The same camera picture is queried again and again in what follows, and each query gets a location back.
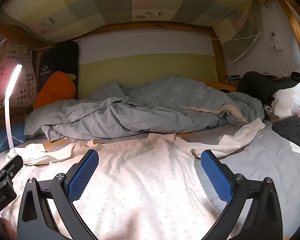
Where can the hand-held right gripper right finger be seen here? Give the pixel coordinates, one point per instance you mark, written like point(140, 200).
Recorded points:
point(216, 177)

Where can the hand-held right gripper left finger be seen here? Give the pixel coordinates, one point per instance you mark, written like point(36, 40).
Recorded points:
point(83, 175)

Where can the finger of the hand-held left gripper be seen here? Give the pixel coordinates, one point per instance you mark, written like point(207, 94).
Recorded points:
point(13, 166)

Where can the white dotted shirt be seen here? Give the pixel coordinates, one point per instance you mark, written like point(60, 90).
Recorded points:
point(140, 180)

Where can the white clothes pile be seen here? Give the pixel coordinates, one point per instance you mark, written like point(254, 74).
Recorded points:
point(290, 102)

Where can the person's left hand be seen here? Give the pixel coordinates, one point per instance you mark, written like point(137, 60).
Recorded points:
point(8, 230)

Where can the blue pillow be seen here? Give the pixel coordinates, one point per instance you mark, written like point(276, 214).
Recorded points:
point(17, 132)

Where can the grey printed bed sheet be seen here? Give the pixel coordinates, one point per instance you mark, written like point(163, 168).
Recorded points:
point(252, 175)

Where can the white desk lamp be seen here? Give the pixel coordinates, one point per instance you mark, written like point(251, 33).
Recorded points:
point(7, 120)

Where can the checkered pillow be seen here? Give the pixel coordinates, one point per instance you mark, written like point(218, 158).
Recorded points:
point(5, 80)

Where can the orange carrot plush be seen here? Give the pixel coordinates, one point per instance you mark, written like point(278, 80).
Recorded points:
point(55, 87)

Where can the grey-blue duvet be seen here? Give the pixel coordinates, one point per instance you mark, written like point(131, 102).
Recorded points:
point(140, 105)

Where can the yellow cloth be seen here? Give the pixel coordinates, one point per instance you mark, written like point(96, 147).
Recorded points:
point(225, 86)

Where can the dark grey cloth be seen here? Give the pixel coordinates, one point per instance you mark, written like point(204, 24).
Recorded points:
point(295, 130)

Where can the black clothing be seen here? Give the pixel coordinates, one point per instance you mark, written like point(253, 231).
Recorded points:
point(255, 87)

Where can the white curved rod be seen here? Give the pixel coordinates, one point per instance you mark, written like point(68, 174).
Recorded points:
point(245, 52)

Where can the pastel checkered canopy cloth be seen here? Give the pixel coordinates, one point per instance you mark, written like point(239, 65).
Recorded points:
point(115, 0)

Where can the wooden bed frame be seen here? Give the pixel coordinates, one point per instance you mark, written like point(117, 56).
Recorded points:
point(152, 26)

